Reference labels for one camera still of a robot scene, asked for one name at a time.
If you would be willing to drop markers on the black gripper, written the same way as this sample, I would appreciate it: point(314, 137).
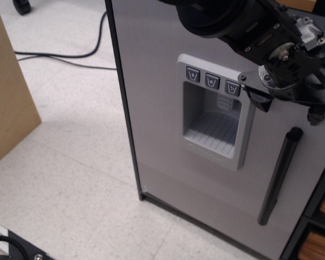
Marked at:
point(289, 49)

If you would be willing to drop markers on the grey toy fridge door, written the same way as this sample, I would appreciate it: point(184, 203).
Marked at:
point(211, 165)

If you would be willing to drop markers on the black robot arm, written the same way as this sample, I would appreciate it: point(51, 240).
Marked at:
point(211, 19)

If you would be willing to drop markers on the dark grey fridge cabinet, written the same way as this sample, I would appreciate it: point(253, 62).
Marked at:
point(225, 109)

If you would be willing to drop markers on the cardboard box on top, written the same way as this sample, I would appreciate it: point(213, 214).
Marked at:
point(303, 5)

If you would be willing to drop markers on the woven basket lower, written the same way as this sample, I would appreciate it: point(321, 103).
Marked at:
point(313, 247)

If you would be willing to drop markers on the light wooden panel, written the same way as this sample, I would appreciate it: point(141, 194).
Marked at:
point(18, 113)

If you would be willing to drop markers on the black caster wheel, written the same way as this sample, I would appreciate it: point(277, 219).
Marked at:
point(23, 7)

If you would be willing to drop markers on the black door handle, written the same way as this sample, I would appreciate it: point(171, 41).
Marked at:
point(282, 164)

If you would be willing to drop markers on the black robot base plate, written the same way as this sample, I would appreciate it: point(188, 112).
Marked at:
point(30, 249)

